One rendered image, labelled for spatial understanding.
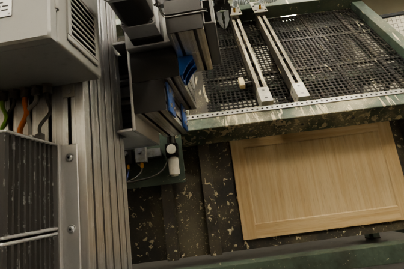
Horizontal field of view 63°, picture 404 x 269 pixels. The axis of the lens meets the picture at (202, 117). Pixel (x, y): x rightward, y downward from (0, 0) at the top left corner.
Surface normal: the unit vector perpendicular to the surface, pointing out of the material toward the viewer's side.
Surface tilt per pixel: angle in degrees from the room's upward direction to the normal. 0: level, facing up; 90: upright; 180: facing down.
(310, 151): 90
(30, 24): 90
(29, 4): 90
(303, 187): 90
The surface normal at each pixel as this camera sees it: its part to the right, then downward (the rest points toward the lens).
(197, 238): -0.02, -0.24
